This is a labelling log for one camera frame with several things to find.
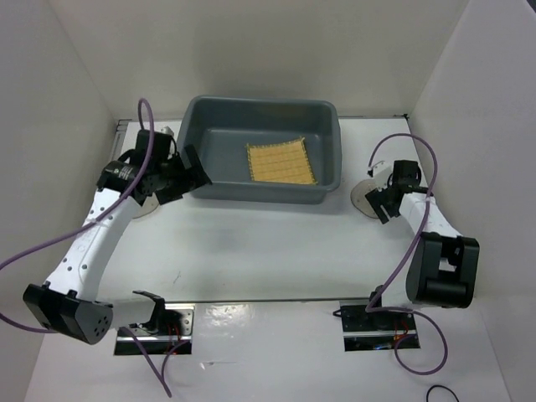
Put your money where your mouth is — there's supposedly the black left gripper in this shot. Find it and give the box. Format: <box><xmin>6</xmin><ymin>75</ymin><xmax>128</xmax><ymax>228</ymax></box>
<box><xmin>154</xmin><ymin>144</ymin><xmax>212</xmax><ymax>205</ymax></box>

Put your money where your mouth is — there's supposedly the clear glass oval dish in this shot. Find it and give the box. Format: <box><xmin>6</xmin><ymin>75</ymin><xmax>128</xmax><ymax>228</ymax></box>
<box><xmin>133</xmin><ymin>195</ymin><xmax>159</xmax><ymax>219</ymax></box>
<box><xmin>350</xmin><ymin>178</ymin><xmax>378</xmax><ymax>219</ymax></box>

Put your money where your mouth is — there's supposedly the bamboo woven mat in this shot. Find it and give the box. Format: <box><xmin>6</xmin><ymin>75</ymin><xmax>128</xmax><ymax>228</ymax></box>
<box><xmin>246</xmin><ymin>137</ymin><xmax>317</xmax><ymax>185</ymax></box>

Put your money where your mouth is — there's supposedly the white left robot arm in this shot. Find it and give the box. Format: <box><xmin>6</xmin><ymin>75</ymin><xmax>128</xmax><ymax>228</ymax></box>
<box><xmin>23</xmin><ymin>129</ymin><xmax>211</xmax><ymax>345</ymax></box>

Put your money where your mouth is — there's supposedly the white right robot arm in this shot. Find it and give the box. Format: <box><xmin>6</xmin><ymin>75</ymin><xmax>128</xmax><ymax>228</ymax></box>
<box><xmin>365</xmin><ymin>160</ymin><xmax>480</xmax><ymax>309</ymax></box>

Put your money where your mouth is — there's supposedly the grey plastic bin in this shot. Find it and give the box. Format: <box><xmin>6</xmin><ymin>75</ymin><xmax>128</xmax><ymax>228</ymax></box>
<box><xmin>178</xmin><ymin>95</ymin><xmax>342</xmax><ymax>204</ymax></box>

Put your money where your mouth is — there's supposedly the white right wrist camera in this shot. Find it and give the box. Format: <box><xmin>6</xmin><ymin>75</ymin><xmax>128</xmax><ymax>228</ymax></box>
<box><xmin>368</xmin><ymin>161</ymin><xmax>393</xmax><ymax>188</ymax></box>

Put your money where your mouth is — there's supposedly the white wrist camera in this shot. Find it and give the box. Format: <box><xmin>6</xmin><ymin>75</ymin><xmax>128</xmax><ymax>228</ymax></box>
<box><xmin>368</xmin><ymin>161</ymin><xmax>393</xmax><ymax>188</ymax></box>
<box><xmin>160</xmin><ymin>126</ymin><xmax>175</xmax><ymax>137</ymax></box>

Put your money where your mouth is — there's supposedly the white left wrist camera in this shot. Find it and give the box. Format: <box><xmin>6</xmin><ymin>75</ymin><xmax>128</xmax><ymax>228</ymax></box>
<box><xmin>160</xmin><ymin>126</ymin><xmax>175</xmax><ymax>137</ymax></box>

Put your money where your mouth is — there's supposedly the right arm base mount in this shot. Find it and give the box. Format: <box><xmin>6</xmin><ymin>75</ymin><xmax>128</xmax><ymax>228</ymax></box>
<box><xmin>332</xmin><ymin>301</ymin><xmax>420</xmax><ymax>352</ymax></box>

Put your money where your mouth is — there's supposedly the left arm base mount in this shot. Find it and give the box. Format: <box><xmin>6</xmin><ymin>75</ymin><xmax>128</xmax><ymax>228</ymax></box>
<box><xmin>114</xmin><ymin>303</ymin><xmax>195</xmax><ymax>356</ymax></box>

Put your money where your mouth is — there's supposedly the black cable loop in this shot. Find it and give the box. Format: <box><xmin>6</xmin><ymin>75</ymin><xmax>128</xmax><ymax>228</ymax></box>
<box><xmin>426</xmin><ymin>384</ymin><xmax>461</xmax><ymax>402</ymax></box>

